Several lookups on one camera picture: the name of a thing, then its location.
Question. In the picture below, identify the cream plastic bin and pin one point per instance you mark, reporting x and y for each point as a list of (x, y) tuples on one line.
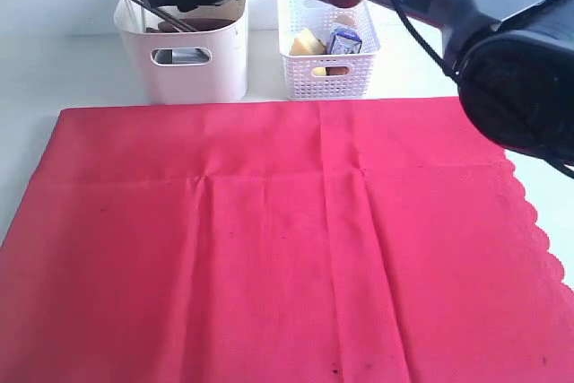
[(223, 79)]

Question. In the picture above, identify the blue white milk carton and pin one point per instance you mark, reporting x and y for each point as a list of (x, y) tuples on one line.
[(344, 41)]

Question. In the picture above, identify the orange fried chicken nugget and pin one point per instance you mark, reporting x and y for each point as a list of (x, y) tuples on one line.
[(336, 71)]

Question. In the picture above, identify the brown wooden plate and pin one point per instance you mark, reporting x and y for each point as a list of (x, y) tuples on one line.
[(201, 24)]

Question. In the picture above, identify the white perforated plastic basket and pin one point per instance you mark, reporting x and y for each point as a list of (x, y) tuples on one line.
[(295, 15)]

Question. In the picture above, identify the yellow cheese wedge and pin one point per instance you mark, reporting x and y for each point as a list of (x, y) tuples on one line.
[(307, 44)]

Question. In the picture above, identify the brown egg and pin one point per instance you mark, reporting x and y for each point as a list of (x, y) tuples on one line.
[(346, 21)]

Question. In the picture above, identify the red table cloth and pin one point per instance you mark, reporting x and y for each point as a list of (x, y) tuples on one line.
[(334, 241)]

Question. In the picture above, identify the brown wooden spoon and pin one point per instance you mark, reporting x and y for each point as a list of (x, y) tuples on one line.
[(160, 30)]

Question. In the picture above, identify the stainless steel cup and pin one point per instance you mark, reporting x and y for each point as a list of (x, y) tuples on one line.
[(180, 56)]

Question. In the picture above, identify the yellow lemon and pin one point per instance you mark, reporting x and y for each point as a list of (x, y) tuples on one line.
[(319, 71)]

